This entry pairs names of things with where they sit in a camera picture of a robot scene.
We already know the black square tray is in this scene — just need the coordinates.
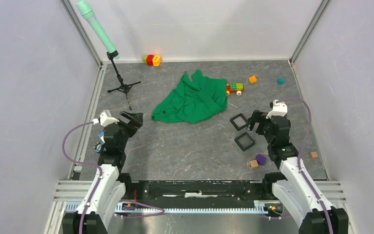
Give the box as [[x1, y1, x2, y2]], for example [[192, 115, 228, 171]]
[[234, 132, 255, 152], [229, 113, 248, 131]]

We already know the mint green microphone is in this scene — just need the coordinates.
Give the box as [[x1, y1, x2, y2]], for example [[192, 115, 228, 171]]
[[76, 0, 119, 60]]

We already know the tan wooden cube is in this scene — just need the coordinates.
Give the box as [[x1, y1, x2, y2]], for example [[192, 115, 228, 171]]
[[249, 160, 259, 169]]

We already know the brown wooden cube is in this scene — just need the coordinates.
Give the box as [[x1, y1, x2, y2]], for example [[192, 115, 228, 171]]
[[309, 152, 318, 158]]

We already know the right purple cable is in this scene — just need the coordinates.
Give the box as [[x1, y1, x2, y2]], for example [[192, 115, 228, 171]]
[[268, 97, 335, 234]]

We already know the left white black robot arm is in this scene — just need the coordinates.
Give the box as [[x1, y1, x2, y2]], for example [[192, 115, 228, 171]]
[[62, 110, 143, 234]]

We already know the orange toy brick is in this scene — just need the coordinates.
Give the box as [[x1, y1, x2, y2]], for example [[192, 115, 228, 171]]
[[248, 76, 257, 84]]

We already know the blue white block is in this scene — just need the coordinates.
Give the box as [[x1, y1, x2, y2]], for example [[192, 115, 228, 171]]
[[94, 132, 106, 154]]

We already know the green t-shirt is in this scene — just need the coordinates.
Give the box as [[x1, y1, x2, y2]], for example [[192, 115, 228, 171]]
[[151, 69, 227, 123]]

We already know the teal cube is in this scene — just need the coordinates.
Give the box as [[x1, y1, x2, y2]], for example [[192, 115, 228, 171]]
[[277, 78, 284, 85]]

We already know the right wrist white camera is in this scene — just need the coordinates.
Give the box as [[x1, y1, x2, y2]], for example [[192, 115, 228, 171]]
[[266, 99, 288, 119]]

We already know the purple cube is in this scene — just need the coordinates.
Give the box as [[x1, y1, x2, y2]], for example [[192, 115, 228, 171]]
[[255, 154, 267, 166]]

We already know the red green orange ring toy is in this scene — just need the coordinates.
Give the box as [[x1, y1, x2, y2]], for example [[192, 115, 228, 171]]
[[143, 54, 162, 67]]

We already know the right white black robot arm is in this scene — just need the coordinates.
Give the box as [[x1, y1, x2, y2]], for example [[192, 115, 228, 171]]
[[248, 110, 349, 234]]

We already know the colourful toy brick train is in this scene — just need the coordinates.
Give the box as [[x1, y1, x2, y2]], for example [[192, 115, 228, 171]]
[[226, 83, 244, 96]]

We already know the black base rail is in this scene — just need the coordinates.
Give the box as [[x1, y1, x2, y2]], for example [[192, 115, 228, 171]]
[[123, 180, 279, 209]]

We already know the wrist white camera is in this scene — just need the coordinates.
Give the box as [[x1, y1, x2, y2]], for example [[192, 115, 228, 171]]
[[266, 99, 288, 119], [92, 110, 120, 127]]

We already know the black tripod stand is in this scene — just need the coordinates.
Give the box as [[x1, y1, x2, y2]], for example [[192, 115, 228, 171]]
[[106, 50, 141, 110]]

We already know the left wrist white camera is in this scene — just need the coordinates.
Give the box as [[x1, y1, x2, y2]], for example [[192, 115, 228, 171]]
[[92, 110, 120, 127]]

